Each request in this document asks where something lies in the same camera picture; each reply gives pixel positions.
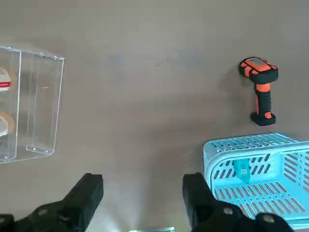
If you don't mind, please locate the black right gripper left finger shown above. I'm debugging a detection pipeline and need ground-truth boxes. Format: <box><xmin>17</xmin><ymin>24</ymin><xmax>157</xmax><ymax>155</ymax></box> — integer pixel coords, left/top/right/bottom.
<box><xmin>0</xmin><ymin>172</ymin><xmax>104</xmax><ymax>232</ymax></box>

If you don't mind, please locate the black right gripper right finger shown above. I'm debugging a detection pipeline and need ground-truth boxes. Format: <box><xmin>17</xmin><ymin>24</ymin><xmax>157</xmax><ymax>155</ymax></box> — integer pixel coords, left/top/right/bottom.
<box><xmin>182</xmin><ymin>172</ymin><xmax>295</xmax><ymax>232</ymax></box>

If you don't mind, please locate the orange black barcode scanner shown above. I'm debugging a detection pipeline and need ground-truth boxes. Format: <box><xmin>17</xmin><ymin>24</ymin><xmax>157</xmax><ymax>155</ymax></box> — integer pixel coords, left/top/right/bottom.
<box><xmin>239</xmin><ymin>57</ymin><xmax>279</xmax><ymax>127</ymax></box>

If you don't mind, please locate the light blue plastic basket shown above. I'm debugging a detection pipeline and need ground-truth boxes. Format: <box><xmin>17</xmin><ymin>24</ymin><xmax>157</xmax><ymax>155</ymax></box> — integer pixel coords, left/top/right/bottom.
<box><xmin>202</xmin><ymin>132</ymin><xmax>309</xmax><ymax>232</ymax></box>

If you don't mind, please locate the clear acrylic stepped shelf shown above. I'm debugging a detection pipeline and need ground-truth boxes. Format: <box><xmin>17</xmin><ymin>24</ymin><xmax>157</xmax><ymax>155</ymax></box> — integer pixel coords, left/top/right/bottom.
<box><xmin>0</xmin><ymin>45</ymin><xmax>65</xmax><ymax>164</ymax></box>

